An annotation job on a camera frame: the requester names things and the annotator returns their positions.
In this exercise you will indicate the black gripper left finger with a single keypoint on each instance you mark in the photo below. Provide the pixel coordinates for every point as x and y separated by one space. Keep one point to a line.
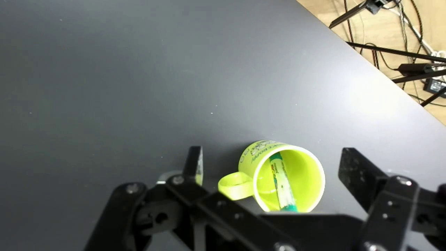
186 204

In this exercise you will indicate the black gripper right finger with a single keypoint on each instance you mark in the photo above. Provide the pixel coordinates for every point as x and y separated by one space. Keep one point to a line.
395 209

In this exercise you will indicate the white marker with green cap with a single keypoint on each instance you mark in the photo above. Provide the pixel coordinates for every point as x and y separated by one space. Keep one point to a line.
282 181

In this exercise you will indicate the lime green printed mug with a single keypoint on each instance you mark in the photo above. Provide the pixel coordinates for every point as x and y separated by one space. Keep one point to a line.
305 179

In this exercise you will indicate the black power adapter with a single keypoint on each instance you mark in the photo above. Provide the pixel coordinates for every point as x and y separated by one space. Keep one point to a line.
419 69

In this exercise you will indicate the black tripod leg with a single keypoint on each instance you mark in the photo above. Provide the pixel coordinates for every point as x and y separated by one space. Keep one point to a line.
353 13
395 50

